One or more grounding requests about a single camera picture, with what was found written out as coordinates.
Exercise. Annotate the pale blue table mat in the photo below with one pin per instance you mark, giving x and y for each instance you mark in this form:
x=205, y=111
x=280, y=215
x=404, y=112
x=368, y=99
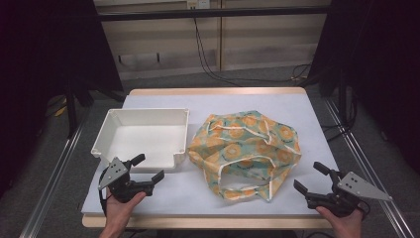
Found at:
x=198, y=195

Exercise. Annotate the metal floor rail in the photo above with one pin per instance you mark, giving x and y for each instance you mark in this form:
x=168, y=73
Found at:
x=376, y=185
x=49, y=188

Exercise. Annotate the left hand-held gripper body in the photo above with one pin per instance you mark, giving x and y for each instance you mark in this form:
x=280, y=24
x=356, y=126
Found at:
x=114, y=173

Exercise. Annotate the black horizontal bar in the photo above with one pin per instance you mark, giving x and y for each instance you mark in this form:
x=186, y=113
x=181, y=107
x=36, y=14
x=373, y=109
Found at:
x=231, y=13

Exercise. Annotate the person's right hand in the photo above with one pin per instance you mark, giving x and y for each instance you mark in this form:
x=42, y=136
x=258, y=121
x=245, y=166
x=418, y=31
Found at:
x=346, y=226

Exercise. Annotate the person's left hand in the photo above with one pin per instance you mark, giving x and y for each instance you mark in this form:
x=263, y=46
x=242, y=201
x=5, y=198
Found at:
x=119, y=211

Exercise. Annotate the white wall socket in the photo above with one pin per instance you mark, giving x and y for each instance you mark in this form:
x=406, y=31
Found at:
x=198, y=3

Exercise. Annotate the white plastic box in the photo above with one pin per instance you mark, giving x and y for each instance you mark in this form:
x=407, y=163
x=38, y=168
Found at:
x=145, y=142

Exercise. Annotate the wooden table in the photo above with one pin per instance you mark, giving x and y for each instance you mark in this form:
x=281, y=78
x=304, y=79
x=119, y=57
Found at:
x=214, y=90

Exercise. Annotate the black stand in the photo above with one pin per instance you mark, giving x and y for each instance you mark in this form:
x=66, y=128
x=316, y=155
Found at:
x=343, y=102
x=72, y=112

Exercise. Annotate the orange patterned fabric bag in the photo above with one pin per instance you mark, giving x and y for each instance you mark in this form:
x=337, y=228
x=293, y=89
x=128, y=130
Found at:
x=237, y=148

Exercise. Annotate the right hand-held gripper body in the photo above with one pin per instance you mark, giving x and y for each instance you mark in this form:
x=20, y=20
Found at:
x=356, y=186

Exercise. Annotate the dark curtain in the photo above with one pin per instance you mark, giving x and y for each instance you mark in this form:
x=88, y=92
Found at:
x=379, y=66
x=39, y=66

